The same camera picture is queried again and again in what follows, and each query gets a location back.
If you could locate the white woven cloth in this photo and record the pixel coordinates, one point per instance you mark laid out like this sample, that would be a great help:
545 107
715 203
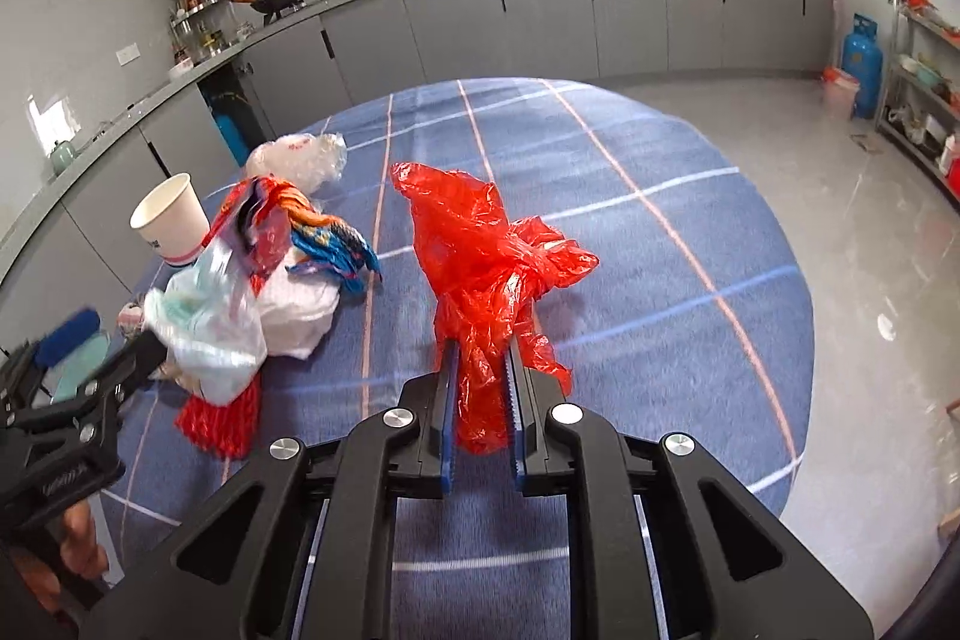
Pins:
300 310

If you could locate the grey kitchen counter cabinets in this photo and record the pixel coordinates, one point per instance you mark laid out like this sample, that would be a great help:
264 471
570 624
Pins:
525 18

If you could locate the blue striped tablecloth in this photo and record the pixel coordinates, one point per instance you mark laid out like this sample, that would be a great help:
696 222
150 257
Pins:
637 310

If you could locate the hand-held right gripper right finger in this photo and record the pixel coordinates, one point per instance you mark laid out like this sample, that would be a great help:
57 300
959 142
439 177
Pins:
516 437

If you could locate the white paper cup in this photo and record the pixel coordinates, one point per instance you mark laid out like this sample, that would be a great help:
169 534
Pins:
172 220

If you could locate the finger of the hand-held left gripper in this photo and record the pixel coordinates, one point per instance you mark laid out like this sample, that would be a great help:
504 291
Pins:
131 366
67 334

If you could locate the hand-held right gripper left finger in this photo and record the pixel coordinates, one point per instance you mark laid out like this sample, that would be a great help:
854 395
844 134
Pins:
448 430

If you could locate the clear crumpled plastic bag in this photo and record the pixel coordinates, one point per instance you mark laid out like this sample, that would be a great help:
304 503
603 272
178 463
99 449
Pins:
300 160

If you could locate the red plastic bag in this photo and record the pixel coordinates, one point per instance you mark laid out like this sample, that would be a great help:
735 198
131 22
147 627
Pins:
480 280

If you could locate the metal spice rack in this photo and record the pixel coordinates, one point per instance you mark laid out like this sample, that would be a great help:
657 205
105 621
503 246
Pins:
199 21

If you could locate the colourful snack wrapper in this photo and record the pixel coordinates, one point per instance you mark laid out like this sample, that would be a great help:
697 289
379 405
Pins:
330 242

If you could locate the teal plastic bin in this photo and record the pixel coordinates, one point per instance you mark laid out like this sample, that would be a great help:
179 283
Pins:
75 374

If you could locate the metal storage shelf rack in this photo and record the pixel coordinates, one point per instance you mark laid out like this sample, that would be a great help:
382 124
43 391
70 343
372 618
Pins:
900 85

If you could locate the teal ceramic jar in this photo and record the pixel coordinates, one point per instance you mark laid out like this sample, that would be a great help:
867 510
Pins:
64 160

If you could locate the person's left hand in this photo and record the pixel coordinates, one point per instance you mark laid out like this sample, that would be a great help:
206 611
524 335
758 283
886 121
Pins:
79 539

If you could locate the red striped packet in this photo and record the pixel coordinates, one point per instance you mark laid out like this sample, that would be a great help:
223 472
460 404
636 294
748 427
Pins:
221 419

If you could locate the blue cylinder under counter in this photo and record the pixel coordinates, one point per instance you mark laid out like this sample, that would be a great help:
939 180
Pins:
231 130

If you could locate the red and white bucket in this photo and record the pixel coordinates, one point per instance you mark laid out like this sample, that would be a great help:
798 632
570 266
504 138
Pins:
838 96

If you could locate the large blue gas cylinder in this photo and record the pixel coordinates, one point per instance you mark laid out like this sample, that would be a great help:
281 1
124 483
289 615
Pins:
861 70

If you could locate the white translucent plastic bag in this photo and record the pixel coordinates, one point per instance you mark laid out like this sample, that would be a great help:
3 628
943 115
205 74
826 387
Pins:
210 332

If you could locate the white wall socket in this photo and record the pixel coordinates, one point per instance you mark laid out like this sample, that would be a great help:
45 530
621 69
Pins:
127 54

